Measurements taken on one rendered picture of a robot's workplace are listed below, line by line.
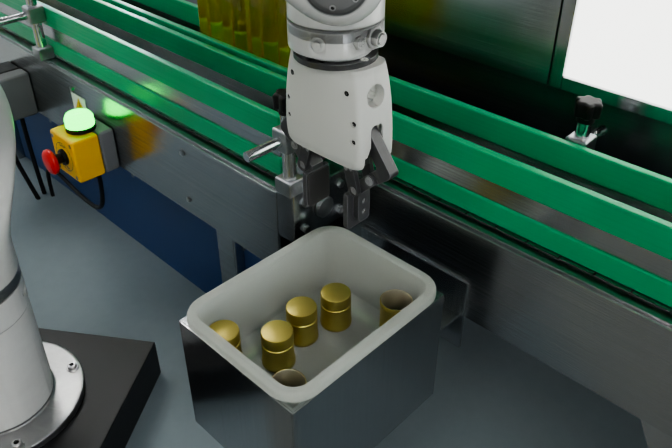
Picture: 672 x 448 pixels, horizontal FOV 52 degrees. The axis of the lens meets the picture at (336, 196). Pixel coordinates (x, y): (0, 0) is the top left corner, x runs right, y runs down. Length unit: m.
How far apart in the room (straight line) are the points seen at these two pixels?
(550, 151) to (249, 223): 0.38
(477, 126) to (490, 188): 0.10
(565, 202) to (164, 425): 0.58
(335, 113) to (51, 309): 0.69
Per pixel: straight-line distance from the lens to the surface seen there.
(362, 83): 0.59
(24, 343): 0.87
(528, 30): 0.86
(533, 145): 0.79
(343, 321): 0.78
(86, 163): 1.12
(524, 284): 0.76
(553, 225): 0.73
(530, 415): 0.99
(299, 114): 0.65
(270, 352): 0.73
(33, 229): 1.37
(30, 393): 0.91
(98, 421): 0.92
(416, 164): 0.81
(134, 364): 0.97
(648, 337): 0.72
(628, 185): 0.76
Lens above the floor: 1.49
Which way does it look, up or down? 33 degrees down
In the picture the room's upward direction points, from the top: straight up
